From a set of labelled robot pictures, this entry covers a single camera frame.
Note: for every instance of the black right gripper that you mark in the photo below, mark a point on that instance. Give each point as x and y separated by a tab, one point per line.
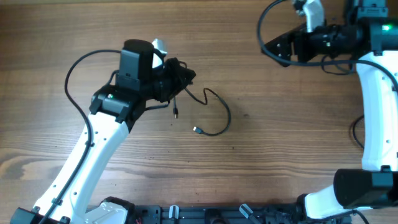
301	37

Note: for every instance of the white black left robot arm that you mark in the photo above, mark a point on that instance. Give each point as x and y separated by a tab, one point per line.
144	74

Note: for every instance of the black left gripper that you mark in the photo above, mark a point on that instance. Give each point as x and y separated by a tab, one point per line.
176	70

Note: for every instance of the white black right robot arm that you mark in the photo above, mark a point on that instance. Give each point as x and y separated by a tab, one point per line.
367	42

